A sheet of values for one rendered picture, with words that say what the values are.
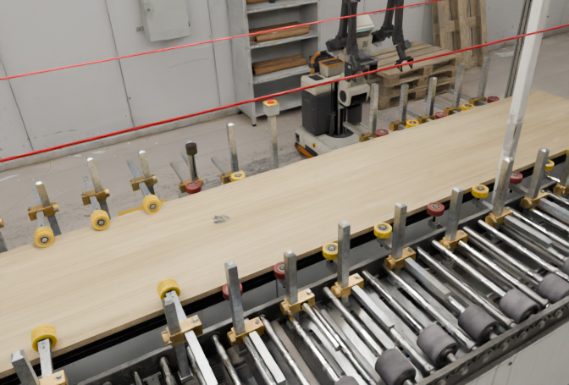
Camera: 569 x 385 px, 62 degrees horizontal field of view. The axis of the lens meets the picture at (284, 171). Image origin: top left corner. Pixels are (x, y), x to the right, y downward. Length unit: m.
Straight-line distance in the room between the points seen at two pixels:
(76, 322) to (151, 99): 3.64
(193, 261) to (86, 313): 0.46
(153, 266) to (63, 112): 3.31
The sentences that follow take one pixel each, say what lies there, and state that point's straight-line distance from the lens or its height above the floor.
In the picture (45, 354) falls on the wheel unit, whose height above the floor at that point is 0.96.
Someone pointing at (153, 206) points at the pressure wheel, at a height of 0.95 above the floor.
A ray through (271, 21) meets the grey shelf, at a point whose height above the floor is 1.00.
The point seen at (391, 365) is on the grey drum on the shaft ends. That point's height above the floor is 0.85.
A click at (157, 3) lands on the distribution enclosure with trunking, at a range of 4.91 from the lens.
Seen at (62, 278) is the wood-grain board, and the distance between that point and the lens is 2.25.
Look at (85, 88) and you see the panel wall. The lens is 5.20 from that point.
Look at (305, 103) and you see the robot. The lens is 4.42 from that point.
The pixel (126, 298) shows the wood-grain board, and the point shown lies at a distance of 2.05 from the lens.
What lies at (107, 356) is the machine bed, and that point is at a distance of 2.06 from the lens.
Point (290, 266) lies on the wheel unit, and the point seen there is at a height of 1.06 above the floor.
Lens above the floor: 2.26
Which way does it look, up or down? 30 degrees down
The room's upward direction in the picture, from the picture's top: 3 degrees counter-clockwise
